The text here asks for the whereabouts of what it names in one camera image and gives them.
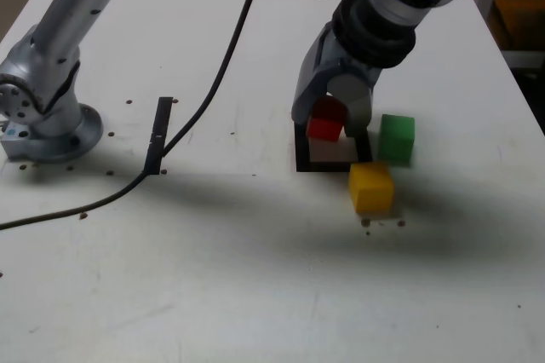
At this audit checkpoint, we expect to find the black tape strip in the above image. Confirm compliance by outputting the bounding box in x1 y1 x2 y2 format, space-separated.
143 96 175 176

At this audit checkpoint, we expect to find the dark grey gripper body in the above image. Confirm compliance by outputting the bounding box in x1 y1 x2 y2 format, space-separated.
318 25 382 88

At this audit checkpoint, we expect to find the red cube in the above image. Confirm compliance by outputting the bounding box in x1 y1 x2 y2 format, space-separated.
306 97 347 142

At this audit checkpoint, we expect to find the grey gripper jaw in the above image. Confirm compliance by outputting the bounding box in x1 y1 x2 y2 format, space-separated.
291 23 332 125
326 72 376 137

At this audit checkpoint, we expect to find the black tape square outline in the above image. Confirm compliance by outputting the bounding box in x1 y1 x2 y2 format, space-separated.
292 118 374 174

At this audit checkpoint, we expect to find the yellow cube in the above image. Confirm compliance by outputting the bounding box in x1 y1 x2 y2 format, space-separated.
347 161 395 214

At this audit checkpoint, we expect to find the brown cardboard box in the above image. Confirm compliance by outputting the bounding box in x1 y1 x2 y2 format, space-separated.
489 0 545 51

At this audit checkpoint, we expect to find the long black cable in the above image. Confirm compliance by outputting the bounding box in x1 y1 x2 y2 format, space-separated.
0 0 272 231

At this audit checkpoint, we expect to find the green cube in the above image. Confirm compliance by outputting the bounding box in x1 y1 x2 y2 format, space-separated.
377 113 416 167

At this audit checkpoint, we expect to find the grey block with blue sticker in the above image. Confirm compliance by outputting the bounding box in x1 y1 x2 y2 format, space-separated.
0 122 31 159

